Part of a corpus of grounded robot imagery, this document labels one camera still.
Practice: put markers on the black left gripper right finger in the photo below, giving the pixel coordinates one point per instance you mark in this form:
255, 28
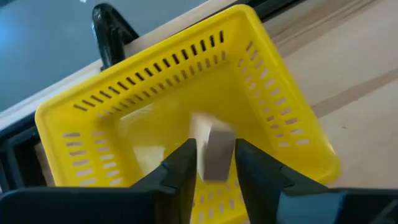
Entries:
258, 177

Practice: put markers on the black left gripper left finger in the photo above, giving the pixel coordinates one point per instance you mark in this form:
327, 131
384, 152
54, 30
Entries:
177, 186

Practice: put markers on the yellow plastic basket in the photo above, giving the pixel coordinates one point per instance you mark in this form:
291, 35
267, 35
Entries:
93, 124

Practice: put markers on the black table clamp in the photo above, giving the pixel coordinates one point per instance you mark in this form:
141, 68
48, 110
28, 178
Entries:
112, 34

